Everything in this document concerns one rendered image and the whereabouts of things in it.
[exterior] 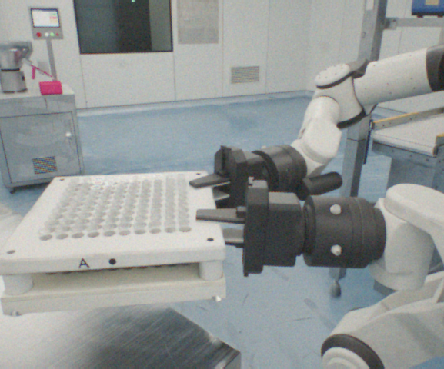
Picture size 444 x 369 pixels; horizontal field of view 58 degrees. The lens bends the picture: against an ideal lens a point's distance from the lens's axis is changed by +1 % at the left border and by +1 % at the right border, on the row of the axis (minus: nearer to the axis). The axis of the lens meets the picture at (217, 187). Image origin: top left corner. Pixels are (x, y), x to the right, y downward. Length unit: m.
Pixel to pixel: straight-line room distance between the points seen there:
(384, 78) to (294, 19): 6.62
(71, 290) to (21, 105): 2.94
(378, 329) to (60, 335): 0.61
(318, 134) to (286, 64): 6.75
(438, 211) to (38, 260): 0.42
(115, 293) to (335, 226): 0.26
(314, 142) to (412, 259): 0.28
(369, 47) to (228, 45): 5.25
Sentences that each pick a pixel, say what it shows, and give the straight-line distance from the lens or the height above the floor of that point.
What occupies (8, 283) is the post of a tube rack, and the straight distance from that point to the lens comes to 0.49.
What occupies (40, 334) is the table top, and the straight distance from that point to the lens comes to 0.66.
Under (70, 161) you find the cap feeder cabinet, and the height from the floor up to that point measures 0.21.
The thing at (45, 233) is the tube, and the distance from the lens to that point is 0.48.
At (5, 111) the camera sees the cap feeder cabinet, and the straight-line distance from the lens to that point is 3.38.
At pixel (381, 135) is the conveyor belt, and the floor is 0.84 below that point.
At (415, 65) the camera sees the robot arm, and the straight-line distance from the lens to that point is 0.90.
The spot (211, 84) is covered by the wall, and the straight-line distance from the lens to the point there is 6.79.
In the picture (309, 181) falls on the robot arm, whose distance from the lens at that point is 0.69.
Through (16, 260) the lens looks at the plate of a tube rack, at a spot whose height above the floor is 1.05.
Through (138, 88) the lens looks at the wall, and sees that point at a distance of 6.39.
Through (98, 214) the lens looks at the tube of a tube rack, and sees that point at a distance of 0.51.
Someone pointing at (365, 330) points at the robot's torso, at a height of 0.67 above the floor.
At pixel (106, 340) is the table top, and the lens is 0.62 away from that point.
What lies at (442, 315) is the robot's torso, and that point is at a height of 0.81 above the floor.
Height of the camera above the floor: 1.28
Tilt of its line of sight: 23 degrees down
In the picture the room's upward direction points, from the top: straight up
